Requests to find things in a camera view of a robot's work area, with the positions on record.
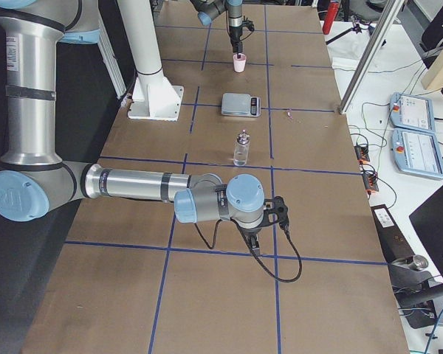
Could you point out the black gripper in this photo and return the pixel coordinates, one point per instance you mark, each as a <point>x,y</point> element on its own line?
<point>235,34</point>
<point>249,231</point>

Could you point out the pink plastic cup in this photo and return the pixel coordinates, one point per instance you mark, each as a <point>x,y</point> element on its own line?
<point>239,62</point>

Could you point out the glass sauce dispenser bottle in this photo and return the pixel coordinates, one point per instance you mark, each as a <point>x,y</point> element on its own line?
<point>242,146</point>

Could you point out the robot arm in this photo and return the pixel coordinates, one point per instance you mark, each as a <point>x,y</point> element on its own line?
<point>36,180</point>
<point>207,12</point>

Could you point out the white electronic kitchen scale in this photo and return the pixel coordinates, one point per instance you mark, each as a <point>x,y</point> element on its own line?
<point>240,105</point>

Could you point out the red cylinder bottle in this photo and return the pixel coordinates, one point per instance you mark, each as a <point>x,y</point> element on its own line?
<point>331,14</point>

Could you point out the black tripod stand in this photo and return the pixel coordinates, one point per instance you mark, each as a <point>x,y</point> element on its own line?
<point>357,26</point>

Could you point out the orange connector block near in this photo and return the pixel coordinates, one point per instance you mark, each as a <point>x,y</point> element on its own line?
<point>370,182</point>

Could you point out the orange connector block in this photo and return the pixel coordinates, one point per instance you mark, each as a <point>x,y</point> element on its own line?
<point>362,155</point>
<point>370,182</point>

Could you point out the black box with label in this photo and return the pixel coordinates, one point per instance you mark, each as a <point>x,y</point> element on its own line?
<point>393,243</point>

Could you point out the orange connector block far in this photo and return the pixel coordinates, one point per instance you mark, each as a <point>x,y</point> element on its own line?
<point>362,155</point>

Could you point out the silver metal knob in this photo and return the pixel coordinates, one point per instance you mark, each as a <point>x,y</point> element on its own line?
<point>417,262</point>

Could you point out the black computer monitor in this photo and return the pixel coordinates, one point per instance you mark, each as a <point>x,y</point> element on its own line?
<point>427,221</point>

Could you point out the upper teach pendant tablet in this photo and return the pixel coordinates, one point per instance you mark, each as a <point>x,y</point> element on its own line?
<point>412,112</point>

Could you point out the teach pendant tablet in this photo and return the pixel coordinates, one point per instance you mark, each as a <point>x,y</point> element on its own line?
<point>412,112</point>
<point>417,153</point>

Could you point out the lower teach pendant tablet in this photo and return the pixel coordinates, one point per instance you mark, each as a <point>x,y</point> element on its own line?
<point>417,153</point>

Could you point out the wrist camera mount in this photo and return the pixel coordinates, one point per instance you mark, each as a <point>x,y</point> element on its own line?
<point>247,24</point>
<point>275,212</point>

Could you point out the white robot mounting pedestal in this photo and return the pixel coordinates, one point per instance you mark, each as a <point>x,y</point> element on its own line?
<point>153,96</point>

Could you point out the aluminium frame post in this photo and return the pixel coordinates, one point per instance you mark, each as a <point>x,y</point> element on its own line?
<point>381,30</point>

